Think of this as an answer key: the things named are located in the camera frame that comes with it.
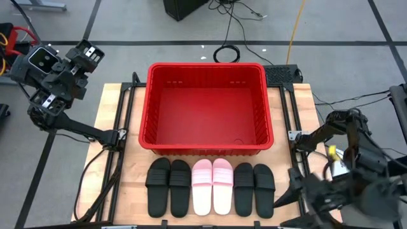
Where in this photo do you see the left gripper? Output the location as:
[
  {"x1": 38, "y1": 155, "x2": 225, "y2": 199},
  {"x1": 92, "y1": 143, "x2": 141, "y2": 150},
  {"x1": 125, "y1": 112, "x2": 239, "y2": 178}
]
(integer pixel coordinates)
[{"x1": 29, "y1": 38, "x2": 106, "y2": 117}]

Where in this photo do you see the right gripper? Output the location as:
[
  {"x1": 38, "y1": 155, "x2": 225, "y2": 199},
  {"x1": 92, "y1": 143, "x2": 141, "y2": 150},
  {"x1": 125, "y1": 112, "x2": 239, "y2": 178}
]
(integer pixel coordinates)
[{"x1": 273, "y1": 167, "x2": 360, "y2": 228}]

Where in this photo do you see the small black slide sandal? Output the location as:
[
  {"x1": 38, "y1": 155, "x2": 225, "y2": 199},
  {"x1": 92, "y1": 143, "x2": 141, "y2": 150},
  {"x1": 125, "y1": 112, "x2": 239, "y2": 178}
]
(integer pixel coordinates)
[
  {"x1": 233, "y1": 162, "x2": 255, "y2": 218},
  {"x1": 253, "y1": 163, "x2": 276, "y2": 219}
]

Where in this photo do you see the pink slide sandal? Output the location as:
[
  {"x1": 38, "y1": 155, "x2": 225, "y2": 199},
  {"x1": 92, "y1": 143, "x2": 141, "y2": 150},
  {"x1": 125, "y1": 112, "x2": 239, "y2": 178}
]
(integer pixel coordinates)
[
  {"x1": 212, "y1": 158, "x2": 235, "y2": 216},
  {"x1": 191, "y1": 158, "x2": 213, "y2": 217}
]

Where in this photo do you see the large black slide sandal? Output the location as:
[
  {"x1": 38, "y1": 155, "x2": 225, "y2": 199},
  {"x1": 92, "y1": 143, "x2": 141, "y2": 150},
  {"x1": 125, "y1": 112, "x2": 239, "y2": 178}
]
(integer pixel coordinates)
[
  {"x1": 169, "y1": 159, "x2": 192, "y2": 219},
  {"x1": 145, "y1": 156, "x2": 172, "y2": 219}
]

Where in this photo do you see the red plastic bin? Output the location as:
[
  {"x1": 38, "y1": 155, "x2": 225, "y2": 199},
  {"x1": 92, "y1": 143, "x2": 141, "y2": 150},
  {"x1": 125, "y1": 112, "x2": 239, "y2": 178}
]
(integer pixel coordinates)
[{"x1": 138, "y1": 62, "x2": 275, "y2": 156}]

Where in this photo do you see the grey metal table foot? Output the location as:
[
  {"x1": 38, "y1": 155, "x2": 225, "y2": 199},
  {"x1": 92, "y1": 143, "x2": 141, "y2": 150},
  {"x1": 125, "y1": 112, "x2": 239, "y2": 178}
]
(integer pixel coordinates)
[{"x1": 12, "y1": 0, "x2": 67, "y2": 12}]

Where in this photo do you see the black computer case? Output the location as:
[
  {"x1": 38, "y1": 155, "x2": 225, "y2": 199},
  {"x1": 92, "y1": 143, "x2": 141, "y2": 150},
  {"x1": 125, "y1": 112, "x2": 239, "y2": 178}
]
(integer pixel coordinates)
[{"x1": 163, "y1": 0, "x2": 210, "y2": 22}]

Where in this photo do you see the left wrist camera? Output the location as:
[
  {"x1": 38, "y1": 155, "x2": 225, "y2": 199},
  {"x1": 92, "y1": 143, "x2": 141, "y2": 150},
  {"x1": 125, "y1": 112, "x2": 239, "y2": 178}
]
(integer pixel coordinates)
[{"x1": 27, "y1": 45, "x2": 62, "y2": 76}]

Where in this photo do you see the black aluminium rig frame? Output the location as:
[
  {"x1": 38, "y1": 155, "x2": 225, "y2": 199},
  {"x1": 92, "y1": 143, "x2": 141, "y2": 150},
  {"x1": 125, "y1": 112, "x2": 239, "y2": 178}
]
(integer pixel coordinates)
[{"x1": 95, "y1": 71, "x2": 311, "y2": 229}]

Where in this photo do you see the yellow cable tag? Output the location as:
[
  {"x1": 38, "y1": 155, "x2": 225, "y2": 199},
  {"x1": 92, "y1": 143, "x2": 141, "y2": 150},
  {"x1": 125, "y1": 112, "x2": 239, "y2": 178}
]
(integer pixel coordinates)
[{"x1": 327, "y1": 144, "x2": 341, "y2": 162}]

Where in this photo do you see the red cable bundle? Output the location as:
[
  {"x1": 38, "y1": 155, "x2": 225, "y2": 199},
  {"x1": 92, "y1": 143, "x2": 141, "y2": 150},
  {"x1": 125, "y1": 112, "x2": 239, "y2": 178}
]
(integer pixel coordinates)
[{"x1": 5, "y1": 25, "x2": 39, "y2": 57}]

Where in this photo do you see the black looping cable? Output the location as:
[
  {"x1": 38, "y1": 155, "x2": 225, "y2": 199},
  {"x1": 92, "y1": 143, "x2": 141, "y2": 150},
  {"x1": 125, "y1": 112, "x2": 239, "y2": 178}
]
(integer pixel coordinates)
[{"x1": 73, "y1": 148, "x2": 109, "y2": 223}]

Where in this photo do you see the black floor cable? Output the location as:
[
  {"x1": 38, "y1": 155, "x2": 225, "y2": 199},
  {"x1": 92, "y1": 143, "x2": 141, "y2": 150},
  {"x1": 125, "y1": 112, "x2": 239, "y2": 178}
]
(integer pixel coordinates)
[
  {"x1": 311, "y1": 90, "x2": 391, "y2": 111},
  {"x1": 208, "y1": 0, "x2": 275, "y2": 66}
]

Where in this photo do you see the black cable bundle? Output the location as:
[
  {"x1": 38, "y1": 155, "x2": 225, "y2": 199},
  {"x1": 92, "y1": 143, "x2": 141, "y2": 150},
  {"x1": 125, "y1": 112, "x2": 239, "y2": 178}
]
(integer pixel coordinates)
[{"x1": 78, "y1": 155, "x2": 123, "y2": 223}]

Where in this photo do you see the black coiled cable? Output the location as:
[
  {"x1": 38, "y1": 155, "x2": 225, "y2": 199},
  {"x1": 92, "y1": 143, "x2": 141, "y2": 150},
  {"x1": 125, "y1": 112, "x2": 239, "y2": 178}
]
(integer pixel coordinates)
[{"x1": 212, "y1": 44, "x2": 241, "y2": 64}]

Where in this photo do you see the yellow cable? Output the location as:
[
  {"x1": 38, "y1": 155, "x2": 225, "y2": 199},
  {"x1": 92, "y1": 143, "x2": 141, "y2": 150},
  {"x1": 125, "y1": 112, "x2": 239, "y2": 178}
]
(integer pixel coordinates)
[{"x1": 286, "y1": 0, "x2": 307, "y2": 66}]

